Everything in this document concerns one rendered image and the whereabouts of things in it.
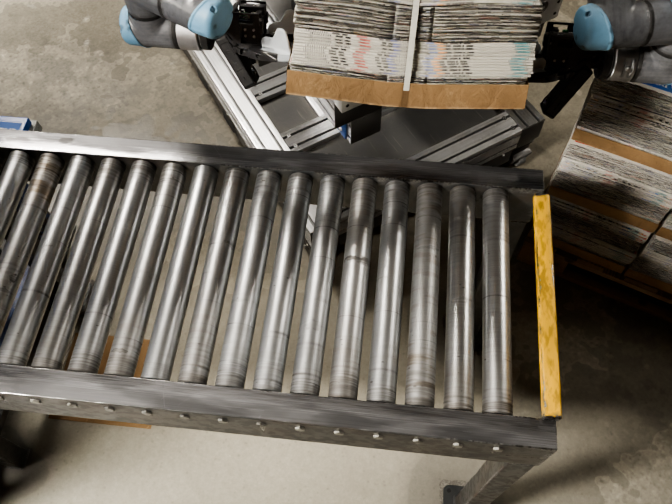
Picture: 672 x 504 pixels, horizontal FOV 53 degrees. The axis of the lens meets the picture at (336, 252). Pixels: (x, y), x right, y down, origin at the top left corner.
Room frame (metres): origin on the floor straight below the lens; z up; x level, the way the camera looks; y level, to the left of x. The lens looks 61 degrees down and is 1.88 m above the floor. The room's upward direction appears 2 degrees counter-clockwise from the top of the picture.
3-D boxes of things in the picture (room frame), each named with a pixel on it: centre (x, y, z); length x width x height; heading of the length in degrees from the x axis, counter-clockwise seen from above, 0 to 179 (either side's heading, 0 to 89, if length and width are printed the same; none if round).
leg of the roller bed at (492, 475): (0.26, -0.31, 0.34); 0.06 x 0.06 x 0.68; 82
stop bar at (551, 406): (0.49, -0.37, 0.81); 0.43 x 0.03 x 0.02; 172
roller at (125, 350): (0.60, 0.35, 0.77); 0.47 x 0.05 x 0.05; 172
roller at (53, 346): (0.62, 0.48, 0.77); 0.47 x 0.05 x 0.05; 172
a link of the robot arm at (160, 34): (1.00, 0.33, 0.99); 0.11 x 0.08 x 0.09; 82
